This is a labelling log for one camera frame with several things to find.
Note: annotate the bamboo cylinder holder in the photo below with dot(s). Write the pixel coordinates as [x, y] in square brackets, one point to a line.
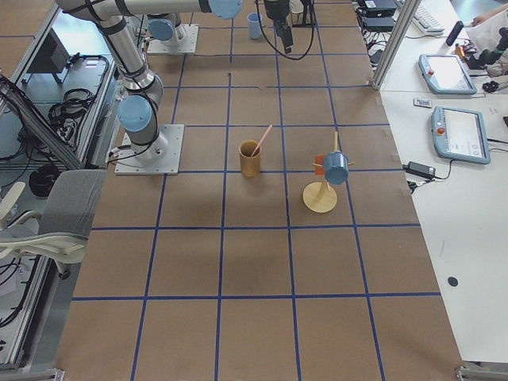
[250, 158]

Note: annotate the aluminium frame post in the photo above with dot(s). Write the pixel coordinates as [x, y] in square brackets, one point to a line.
[399, 31]

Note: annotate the upper teach pendant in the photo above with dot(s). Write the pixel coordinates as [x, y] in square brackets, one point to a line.
[445, 74]

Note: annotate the teach pendant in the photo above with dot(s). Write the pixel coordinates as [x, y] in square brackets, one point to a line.
[460, 135]
[445, 74]

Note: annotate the black power adapter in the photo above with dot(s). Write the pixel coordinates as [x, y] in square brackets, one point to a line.
[420, 170]

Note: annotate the grey office chair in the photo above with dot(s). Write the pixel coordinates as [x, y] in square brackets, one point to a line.
[61, 230]

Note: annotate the lower teach pendant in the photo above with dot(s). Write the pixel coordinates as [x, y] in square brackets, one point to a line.
[460, 135]

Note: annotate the orange hanging cup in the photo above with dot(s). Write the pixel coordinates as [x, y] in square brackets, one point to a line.
[318, 165]

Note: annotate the dark blue hanging cup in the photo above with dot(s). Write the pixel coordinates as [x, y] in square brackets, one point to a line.
[335, 166]

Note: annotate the pink chopstick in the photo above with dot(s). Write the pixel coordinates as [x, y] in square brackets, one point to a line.
[262, 141]

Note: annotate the white keyboard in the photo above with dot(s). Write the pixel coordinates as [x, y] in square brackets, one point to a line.
[426, 23]

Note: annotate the light blue plastic cup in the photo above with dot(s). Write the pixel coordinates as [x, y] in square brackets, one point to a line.
[254, 27]

